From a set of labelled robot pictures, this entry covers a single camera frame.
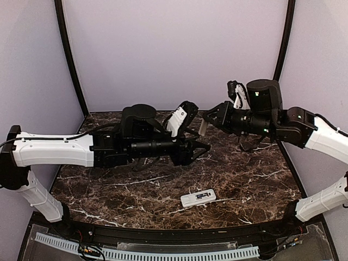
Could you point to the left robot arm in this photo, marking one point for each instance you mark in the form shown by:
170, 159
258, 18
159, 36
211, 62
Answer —
137, 135

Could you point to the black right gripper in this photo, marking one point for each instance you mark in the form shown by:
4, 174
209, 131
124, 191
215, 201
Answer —
223, 119

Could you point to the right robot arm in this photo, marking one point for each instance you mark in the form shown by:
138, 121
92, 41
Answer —
258, 109

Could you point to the purple blue AAA battery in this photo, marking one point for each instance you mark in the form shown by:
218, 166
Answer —
204, 193

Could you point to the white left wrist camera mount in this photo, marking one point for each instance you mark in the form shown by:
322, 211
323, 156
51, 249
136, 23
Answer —
180, 119

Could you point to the grey battery cover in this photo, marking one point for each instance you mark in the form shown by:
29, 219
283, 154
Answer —
203, 128

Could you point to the white remote control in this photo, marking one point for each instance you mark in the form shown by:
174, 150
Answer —
190, 200

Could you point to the clear acrylic plate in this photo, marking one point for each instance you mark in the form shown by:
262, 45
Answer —
176, 248

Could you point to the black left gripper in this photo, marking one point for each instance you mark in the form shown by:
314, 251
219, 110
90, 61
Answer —
185, 157

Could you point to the black left corner frame post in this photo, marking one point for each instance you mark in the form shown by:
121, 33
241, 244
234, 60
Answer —
59, 10

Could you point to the black right corner frame post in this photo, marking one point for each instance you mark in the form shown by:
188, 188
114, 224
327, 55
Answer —
285, 39

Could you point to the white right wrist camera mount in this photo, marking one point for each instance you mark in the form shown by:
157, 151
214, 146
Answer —
238, 95

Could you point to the black front frame rail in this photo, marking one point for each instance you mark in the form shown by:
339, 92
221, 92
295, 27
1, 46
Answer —
264, 233

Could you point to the black corner frame post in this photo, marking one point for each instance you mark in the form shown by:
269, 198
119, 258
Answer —
59, 10
285, 39

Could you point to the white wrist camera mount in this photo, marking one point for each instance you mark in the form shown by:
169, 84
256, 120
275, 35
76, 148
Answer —
180, 119
238, 95

